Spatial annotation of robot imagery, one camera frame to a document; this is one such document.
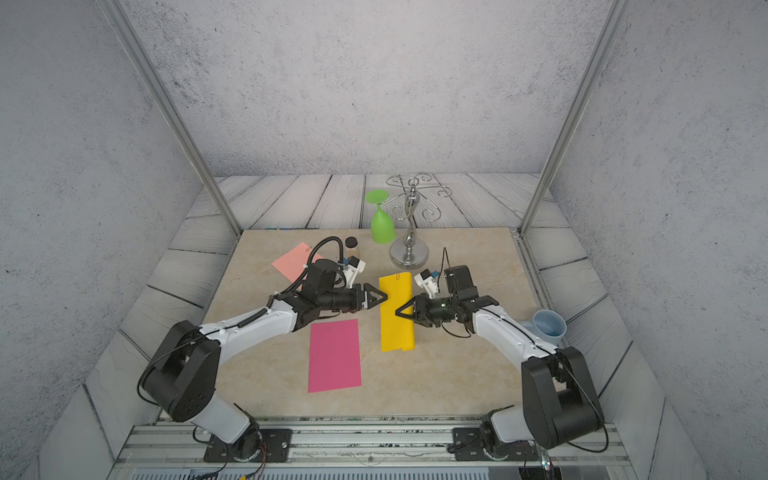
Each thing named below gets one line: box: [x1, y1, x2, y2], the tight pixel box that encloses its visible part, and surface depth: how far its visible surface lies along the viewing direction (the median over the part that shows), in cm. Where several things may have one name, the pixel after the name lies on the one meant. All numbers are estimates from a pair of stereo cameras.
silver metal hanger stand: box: [382, 173, 453, 270], surface depth 108 cm
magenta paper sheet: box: [308, 319, 362, 393], surface depth 89 cm
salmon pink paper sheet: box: [272, 242, 324, 283], surface depth 117 cm
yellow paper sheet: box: [378, 272, 415, 352], surface depth 81 cm
